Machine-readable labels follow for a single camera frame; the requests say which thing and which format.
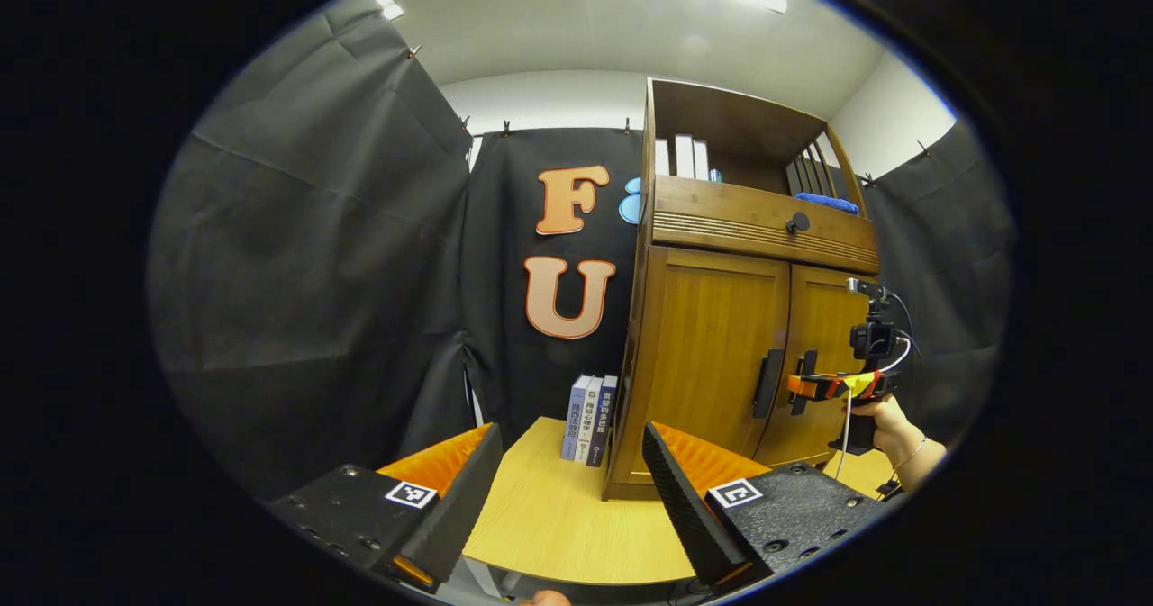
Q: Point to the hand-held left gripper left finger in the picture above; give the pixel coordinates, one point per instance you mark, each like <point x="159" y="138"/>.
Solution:
<point x="464" y="507"/>

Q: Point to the narrow ceiling light strip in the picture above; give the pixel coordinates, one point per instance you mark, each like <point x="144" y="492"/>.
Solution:
<point x="390" y="4"/>

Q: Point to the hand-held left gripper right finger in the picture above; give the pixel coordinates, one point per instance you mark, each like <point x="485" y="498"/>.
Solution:
<point x="685" y="507"/>

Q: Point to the dark blue book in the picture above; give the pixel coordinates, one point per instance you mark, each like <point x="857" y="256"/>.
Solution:
<point x="603" y="421"/>

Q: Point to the black round drawer knob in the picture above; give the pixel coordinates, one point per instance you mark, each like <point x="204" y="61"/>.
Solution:
<point x="798" y="223"/>

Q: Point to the wooden shoe cabinet door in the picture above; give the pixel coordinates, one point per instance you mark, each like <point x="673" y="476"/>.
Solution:
<point x="820" y="318"/>
<point x="712" y="336"/>

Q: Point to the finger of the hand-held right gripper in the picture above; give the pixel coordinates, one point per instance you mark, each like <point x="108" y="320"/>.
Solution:
<point x="815" y="387"/>

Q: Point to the wooden double-door shoe cabinet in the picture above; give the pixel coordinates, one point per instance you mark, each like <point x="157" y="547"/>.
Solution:
<point x="739" y="129"/>

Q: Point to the wooden cabinet drawer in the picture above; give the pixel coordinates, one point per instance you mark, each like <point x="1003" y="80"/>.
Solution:
<point x="721" y="210"/>

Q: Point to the blue folded towel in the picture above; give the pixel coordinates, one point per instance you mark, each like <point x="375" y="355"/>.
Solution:
<point x="827" y="203"/>

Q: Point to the white blue-lettered book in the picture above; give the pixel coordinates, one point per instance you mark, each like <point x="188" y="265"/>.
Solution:
<point x="590" y="421"/>

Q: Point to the black backdrop cloth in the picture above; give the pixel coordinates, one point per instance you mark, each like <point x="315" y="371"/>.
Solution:
<point x="315" y="273"/>

